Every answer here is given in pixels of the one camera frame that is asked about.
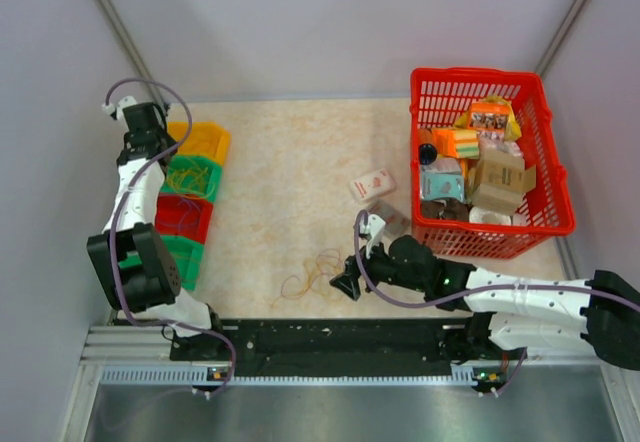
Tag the clear plastic packet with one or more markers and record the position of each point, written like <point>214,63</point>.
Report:
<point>396,223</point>

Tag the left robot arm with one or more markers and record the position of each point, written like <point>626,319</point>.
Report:
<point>133,264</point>

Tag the pink tissue packet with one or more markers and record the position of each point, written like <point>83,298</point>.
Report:
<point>374,184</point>

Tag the black bottle cap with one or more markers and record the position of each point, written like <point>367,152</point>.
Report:
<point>427,154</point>

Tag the red storage bin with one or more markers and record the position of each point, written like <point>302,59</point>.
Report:
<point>180,216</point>

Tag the upper green storage bin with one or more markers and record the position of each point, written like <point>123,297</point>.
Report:
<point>193,177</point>

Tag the yellow storage bin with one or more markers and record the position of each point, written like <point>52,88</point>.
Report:
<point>209,140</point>

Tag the teal tissue pack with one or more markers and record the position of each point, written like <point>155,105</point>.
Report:
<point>442,179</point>

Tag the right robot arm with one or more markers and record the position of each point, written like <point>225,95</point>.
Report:
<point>598,315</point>

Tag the orange snack box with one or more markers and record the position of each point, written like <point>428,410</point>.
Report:
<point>488,117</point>

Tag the yellow plastic bag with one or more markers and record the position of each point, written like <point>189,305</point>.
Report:
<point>513,130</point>

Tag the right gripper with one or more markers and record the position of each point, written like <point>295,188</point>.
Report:
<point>349,281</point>

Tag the lower green storage bin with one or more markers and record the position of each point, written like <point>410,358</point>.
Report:
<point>188,256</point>

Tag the green storage bin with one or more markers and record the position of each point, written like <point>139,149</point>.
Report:
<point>188,256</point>
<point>193,177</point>

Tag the orange sponge pack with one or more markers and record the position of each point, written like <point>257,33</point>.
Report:
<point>456,143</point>

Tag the red plastic basket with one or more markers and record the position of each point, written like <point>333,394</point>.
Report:
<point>438,97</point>

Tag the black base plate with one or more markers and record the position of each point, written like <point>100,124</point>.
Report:
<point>343,347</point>

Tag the pink wrapped pack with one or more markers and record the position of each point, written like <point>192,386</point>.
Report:
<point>494,141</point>

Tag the brown cardboard box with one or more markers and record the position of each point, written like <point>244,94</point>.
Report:
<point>501,182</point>

